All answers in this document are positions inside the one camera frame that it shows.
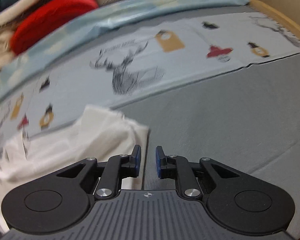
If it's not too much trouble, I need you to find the white t-shirt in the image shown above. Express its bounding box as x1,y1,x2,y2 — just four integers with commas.
0,105,149,237

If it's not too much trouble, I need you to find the deer print bed sheet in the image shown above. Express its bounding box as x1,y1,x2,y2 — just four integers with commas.
0,8,300,148

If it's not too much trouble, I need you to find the light blue folded sheet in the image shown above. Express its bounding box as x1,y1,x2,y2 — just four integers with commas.
0,0,249,102

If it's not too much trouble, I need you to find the red folded blanket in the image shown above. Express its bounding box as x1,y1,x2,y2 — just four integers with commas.
10,0,98,55

